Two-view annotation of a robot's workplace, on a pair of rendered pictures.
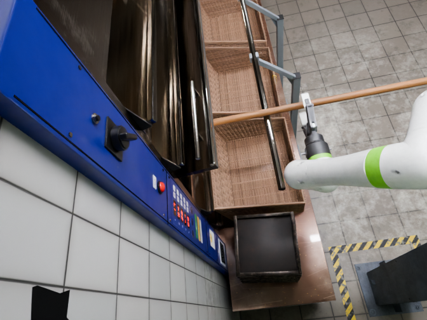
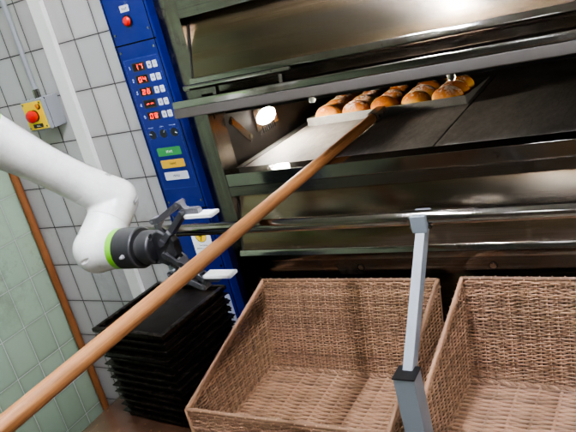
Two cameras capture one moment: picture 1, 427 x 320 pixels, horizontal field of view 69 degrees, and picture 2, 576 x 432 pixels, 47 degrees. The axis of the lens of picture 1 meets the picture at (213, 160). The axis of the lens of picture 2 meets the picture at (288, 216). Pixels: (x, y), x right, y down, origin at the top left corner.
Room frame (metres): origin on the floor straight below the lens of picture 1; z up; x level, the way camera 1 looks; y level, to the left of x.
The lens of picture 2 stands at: (1.20, -1.62, 1.63)
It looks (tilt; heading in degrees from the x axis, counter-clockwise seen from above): 18 degrees down; 107
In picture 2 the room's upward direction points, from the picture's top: 15 degrees counter-clockwise
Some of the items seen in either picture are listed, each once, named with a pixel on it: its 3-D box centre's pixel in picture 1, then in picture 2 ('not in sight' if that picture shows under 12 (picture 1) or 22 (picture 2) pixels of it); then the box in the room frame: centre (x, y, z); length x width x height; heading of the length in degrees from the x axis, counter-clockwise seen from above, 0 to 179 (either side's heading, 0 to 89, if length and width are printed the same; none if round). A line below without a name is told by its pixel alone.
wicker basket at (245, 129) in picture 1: (253, 164); (320, 367); (0.75, -0.20, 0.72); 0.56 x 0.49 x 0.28; 164
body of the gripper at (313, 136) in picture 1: (312, 136); (160, 246); (0.54, -0.41, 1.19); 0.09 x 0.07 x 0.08; 165
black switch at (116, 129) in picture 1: (117, 131); not in sight; (0.36, 0.13, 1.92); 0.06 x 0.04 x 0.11; 165
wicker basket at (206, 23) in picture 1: (229, 23); not in sight; (1.90, -0.52, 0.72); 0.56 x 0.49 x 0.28; 164
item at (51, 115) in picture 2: not in sight; (43, 112); (-0.07, 0.26, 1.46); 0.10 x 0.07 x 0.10; 165
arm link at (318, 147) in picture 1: (316, 152); (136, 247); (0.47, -0.39, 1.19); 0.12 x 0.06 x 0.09; 75
